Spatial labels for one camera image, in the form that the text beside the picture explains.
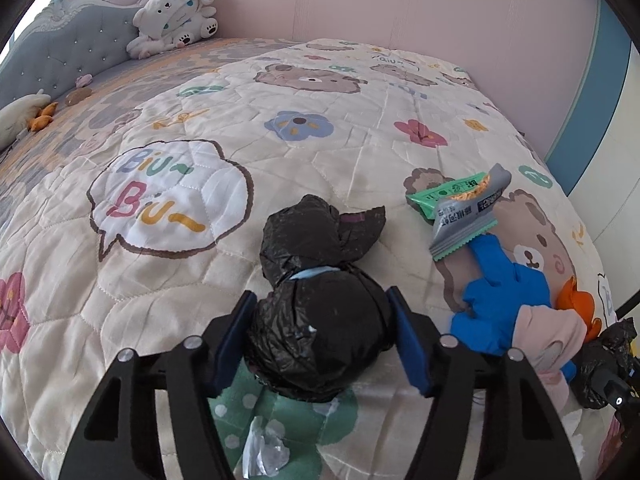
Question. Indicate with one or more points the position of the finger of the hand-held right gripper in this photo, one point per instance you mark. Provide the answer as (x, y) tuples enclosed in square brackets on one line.
[(616, 392)]

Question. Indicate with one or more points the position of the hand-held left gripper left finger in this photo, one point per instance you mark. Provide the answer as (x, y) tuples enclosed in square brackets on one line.
[(235, 340)]

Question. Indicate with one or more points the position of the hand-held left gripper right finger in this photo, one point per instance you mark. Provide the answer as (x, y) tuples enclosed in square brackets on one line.
[(407, 340)]

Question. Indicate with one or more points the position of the black plastic bag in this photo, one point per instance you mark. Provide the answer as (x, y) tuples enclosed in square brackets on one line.
[(605, 350), (320, 320)]

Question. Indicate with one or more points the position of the orange peel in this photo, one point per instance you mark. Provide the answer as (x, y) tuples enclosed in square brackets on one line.
[(577, 305)]

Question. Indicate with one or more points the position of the blue rubber glove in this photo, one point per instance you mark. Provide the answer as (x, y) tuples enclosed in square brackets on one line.
[(500, 300)]

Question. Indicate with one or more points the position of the green snack packet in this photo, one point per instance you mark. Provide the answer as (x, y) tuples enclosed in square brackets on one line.
[(435, 197)]

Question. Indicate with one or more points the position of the pink cloth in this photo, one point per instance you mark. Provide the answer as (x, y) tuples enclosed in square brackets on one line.
[(550, 340)]

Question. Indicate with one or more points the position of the clear crumpled plastic film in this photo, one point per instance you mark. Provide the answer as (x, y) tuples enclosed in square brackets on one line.
[(265, 447)]

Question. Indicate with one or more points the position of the grey snack packet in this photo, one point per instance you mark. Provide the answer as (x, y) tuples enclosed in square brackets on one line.
[(465, 220)]

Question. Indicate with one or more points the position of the bear printed quilt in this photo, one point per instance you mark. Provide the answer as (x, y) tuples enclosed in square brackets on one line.
[(300, 160)]

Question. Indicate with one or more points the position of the white and blue wardrobe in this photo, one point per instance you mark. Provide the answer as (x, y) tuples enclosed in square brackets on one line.
[(610, 135)]

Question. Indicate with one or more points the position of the grey orange patterned bed sheet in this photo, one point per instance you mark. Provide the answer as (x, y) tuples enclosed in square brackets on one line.
[(125, 90)]

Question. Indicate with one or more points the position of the small brown plush toy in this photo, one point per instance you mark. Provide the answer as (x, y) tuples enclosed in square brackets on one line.
[(78, 96)]

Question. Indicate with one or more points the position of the small orange plush toy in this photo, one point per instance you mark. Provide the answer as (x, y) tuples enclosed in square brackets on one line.
[(42, 117)]

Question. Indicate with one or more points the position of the small purple plush toy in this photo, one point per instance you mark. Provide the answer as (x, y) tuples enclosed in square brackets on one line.
[(84, 80)]

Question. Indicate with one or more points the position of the white goose plush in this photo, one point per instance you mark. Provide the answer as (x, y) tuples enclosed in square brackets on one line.
[(17, 117)]

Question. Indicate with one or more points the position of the white plush bear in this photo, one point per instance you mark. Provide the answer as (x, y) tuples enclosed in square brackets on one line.
[(170, 15)]

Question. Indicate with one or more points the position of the grey tufted bed headboard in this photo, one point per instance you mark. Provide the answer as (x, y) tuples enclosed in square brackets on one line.
[(65, 45)]

